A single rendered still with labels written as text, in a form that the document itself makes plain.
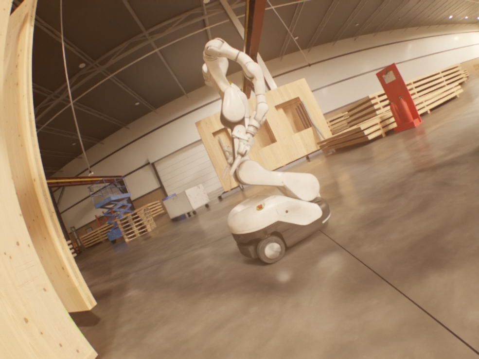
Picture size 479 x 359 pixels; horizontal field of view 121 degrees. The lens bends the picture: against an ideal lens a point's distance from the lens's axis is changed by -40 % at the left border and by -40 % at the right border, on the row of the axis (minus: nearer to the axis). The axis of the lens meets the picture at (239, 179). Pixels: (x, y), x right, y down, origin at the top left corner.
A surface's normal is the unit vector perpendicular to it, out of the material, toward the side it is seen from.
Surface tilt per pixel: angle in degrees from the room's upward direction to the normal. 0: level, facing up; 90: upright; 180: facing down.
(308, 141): 90
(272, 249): 90
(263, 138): 90
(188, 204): 90
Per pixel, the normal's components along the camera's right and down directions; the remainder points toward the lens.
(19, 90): -0.05, 0.05
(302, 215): 0.18, -0.05
